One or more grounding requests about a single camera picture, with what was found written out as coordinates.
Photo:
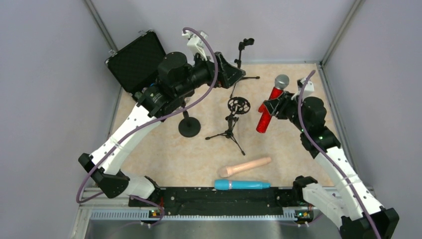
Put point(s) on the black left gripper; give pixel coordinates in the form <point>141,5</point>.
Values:
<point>219,69</point>

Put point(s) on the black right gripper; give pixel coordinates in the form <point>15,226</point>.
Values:
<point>281,106</point>

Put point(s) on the red glitter microphone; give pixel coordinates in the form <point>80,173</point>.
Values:
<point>268,106</point>

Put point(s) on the black shock-mount tripod stand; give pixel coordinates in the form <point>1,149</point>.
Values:
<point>236,106</point>

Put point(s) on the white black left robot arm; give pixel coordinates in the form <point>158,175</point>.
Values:
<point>104,164</point>

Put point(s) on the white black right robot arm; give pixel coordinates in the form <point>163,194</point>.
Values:
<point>357,214</point>

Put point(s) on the black round-base mic stand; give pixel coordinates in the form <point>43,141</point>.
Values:
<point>189,126</point>

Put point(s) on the beige microphone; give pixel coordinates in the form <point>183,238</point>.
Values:
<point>228,171</point>

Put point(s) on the black poker chip case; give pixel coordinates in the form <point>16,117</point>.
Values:
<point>135,65</point>

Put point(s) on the light blue microphone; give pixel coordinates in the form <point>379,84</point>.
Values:
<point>225,184</point>

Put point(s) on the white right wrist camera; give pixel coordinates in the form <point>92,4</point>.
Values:
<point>307,90</point>

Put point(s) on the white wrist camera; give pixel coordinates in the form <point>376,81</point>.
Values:
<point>307,90</point>
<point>195,44</point>

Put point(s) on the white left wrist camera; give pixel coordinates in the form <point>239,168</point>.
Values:
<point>195,44</point>

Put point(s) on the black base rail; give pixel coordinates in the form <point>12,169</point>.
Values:
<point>207,203</point>

